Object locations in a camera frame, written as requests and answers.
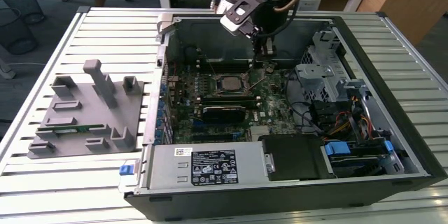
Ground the metal socket cover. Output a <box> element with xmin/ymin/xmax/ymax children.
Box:
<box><xmin>244</xmin><ymin>62</ymin><xmax>268</xmax><ymax>91</ymax></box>

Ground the silver CPU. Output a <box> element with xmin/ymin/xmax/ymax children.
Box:
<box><xmin>219</xmin><ymin>76</ymin><xmax>247</xmax><ymax>94</ymax></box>

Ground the CPU socket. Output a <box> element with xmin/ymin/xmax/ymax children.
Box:
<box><xmin>213</xmin><ymin>73</ymin><xmax>253</xmax><ymax>98</ymax></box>

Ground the silver drive cage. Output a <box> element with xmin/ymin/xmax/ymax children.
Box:
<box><xmin>292</xmin><ymin>30</ymin><xmax>355</xmax><ymax>104</ymax></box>

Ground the green motherboard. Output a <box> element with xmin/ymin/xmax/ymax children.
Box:
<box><xmin>165</xmin><ymin>61</ymin><xmax>309</xmax><ymax>145</ymax></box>

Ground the black graphics card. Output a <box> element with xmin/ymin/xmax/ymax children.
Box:
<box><xmin>201</xmin><ymin>105</ymin><xmax>248</xmax><ymax>124</ymax></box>

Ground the wooden cabinet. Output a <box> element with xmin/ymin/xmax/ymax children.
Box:
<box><xmin>356</xmin><ymin>0</ymin><xmax>448</xmax><ymax>46</ymax></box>

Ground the silver chipset heatsink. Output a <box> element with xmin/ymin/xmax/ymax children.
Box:
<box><xmin>249</xmin><ymin>126</ymin><xmax>273</xmax><ymax>137</ymax></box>

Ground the black expansion slot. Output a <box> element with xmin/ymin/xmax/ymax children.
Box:
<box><xmin>192</xmin><ymin>134</ymin><xmax>232</xmax><ymax>142</ymax></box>

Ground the black plastic shroud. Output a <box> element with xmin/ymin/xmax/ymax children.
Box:
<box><xmin>257</xmin><ymin>134</ymin><xmax>337</xmax><ymax>182</ymax></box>

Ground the blue disk carrier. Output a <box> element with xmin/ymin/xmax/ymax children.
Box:
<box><xmin>324</xmin><ymin>141</ymin><xmax>352</xmax><ymax>162</ymax></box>

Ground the silver power supply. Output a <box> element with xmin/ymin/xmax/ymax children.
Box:
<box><xmin>135</xmin><ymin>141</ymin><xmax>277</xmax><ymax>190</ymax></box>

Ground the grey parts rack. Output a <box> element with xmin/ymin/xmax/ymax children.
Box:
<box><xmin>27</xmin><ymin>59</ymin><xmax>145</xmax><ymax>159</ymax></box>

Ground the silver disk bay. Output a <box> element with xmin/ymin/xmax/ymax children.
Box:
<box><xmin>320</xmin><ymin>140</ymin><xmax>407</xmax><ymax>179</ymax></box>

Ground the green RAM stick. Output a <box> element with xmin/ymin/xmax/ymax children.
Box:
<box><xmin>37</xmin><ymin>124</ymin><xmax>91</xmax><ymax>133</ymax></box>

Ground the black PC case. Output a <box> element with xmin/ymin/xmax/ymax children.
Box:
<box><xmin>123</xmin><ymin>11</ymin><xmax>448</xmax><ymax>222</ymax></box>

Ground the white furniture leg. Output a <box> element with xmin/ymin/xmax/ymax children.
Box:
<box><xmin>0</xmin><ymin>50</ymin><xmax>17</xmax><ymax>79</ymax></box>

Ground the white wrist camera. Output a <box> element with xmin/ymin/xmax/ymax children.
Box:
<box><xmin>219</xmin><ymin>0</ymin><xmax>263</xmax><ymax>37</ymax></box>

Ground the black cable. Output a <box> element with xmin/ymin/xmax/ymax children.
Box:
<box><xmin>284</xmin><ymin>69</ymin><xmax>319</xmax><ymax>133</ymax></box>

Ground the multicolour power wire harness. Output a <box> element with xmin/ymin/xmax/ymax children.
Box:
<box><xmin>324</xmin><ymin>98</ymin><xmax>373</xmax><ymax>142</ymax></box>

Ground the black wire mesh bin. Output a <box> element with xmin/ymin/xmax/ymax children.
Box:
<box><xmin>0</xmin><ymin>0</ymin><xmax>47</xmax><ymax>24</ymax></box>
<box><xmin>0</xmin><ymin>7</ymin><xmax>39</xmax><ymax>56</ymax></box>

